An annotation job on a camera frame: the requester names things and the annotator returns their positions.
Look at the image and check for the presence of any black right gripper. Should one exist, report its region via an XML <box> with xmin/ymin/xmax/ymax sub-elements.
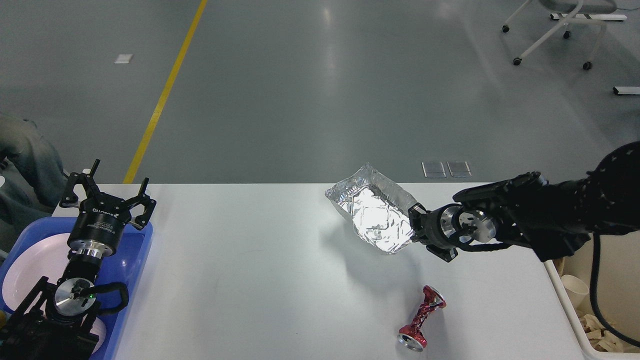
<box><xmin>407</xmin><ymin>202</ymin><xmax>462</xmax><ymax>263</ymax></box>

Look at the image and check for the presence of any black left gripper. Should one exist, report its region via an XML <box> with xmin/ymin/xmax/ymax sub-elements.
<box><xmin>60</xmin><ymin>160</ymin><xmax>157</xmax><ymax>260</ymax></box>

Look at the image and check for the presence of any aluminium foil container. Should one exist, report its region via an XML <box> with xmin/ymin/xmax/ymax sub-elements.
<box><xmin>324</xmin><ymin>162</ymin><xmax>418</xmax><ymax>255</ymax></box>

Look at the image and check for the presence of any pink plate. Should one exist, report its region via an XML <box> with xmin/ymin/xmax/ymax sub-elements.
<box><xmin>1</xmin><ymin>232</ymin><xmax>109</xmax><ymax>360</ymax></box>

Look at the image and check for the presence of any crushed red can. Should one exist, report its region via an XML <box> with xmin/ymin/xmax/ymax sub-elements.
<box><xmin>397</xmin><ymin>284</ymin><xmax>447</xmax><ymax>353</ymax></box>

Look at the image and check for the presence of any grey green cup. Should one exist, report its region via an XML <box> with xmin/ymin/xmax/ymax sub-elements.
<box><xmin>0</xmin><ymin>310</ymin><xmax>9</xmax><ymax>329</ymax></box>

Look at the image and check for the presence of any white paper cup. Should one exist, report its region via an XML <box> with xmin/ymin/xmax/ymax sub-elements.
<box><xmin>560</xmin><ymin>274</ymin><xmax>590</xmax><ymax>309</ymax></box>

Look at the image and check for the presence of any brown paper ball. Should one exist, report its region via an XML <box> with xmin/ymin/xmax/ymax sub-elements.
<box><xmin>578</xmin><ymin>312</ymin><xmax>636</xmax><ymax>353</ymax></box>

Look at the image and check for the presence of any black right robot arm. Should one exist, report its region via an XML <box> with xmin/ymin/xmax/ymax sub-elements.
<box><xmin>407</xmin><ymin>141</ymin><xmax>640</xmax><ymax>347</ymax></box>

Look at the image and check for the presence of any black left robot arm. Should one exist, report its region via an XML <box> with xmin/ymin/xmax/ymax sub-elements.
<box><xmin>1</xmin><ymin>159</ymin><xmax>157</xmax><ymax>360</ymax></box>

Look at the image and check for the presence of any blue plastic tray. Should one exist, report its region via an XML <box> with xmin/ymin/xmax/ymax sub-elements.
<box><xmin>1</xmin><ymin>217</ymin><xmax>153</xmax><ymax>360</ymax></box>

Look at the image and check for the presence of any left floor socket plate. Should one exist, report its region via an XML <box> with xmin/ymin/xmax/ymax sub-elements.
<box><xmin>422</xmin><ymin>161</ymin><xmax>447</xmax><ymax>179</ymax></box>

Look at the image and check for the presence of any floor socket plate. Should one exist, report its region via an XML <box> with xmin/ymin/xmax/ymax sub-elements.
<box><xmin>422</xmin><ymin>161</ymin><xmax>447</xmax><ymax>179</ymax></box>
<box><xmin>446</xmin><ymin>161</ymin><xmax>473</xmax><ymax>178</ymax></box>

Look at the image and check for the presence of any right floor socket plate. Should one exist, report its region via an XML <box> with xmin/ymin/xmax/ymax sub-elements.
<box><xmin>446</xmin><ymin>161</ymin><xmax>473</xmax><ymax>178</ymax></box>

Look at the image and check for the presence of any white floor marker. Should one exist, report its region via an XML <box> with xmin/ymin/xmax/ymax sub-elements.
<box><xmin>113</xmin><ymin>54</ymin><xmax>134</xmax><ymax>65</ymax></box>

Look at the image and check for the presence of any beige plastic bin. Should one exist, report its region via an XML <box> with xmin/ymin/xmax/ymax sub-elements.
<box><xmin>544</xmin><ymin>231</ymin><xmax>640</xmax><ymax>360</ymax></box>

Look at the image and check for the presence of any white bar on floor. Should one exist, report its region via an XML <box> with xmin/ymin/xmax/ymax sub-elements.
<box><xmin>612</xmin><ymin>86</ymin><xmax>640</xmax><ymax>96</ymax></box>

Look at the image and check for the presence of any white chair base bar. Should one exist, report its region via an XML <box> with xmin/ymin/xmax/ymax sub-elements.
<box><xmin>550</xmin><ymin>13</ymin><xmax>627</xmax><ymax>22</ymax></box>

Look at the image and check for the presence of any white office chair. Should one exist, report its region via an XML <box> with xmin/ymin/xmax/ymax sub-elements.
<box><xmin>512</xmin><ymin>0</ymin><xmax>618</xmax><ymax>71</ymax></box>

